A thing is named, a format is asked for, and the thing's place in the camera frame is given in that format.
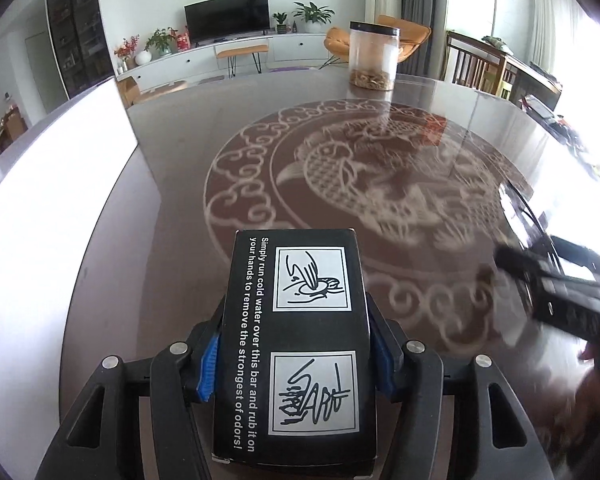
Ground green potted plant right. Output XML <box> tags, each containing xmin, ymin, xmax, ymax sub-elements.
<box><xmin>294</xmin><ymin>1</ymin><xmax>335</xmax><ymax>34</ymax></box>

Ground person's right hand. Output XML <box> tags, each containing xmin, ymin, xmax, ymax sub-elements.
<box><xmin>547</xmin><ymin>341</ymin><xmax>600</xmax><ymax>468</ymax></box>

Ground wooden bench with hairpin legs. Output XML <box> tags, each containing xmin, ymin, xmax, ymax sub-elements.
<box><xmin>215</xmin><ymin>44</ymin><xmax>270</xmax><ymax>78</ymax></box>

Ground black flat television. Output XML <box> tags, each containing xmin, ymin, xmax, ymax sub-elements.
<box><xmin>184</xmin><ymin>0</ymin><xmax>271</xmax><ymax>44</ymax></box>

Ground dark glass display cabinet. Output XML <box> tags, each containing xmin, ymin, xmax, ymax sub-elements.
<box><xmin>45</xmin><ymin>0</ymin><xmax>114</xmax><ymax>99</ymax></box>

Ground green plant beside flowers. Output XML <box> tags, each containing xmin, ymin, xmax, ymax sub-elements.
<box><xmin>146</xmin><ymin>27</ymin><xmax>178</xmax><ymax>56</ymax></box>

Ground red flowers in white vase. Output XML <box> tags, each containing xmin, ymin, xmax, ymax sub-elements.
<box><xmin>114</xmin><ymin>35</ymin><xmax>152</xmax><ymax>70</ymax></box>

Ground white low tv cabinet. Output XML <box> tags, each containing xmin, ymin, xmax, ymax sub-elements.
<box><xmin>116</xmin><ymin>32</ymin><xmax>329</xmax><ymax>92</ymax></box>

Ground cardboard box on floor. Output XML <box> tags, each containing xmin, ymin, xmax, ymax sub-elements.
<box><xmin>115</xmin><ymin>75</ymin><xmax>188</xmax><ymax>109</ymax></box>

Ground orange lounge chair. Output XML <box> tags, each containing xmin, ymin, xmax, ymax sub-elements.
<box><xmin>322</xmin><ymin>14</ymin><xmax>431</xmax><ymax>68</ymax></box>

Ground dark wooden chair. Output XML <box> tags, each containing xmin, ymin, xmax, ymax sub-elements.
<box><xmin>443</xmin><ymin>29</ymin><xmax>564</xmax><ymax>111</ymax></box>

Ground clear plastic jar black lid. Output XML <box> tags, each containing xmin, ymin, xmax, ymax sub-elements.
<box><xmin>348</xmin><ymin>21</ymin><xmax>398</xmax><ymax>92</ymax></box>

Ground black printed cardboard box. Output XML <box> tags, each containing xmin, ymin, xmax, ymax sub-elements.
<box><xmin>212</xmin><ymin>229</ymin><xmax>377</xmax><ymax>477</ymax></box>

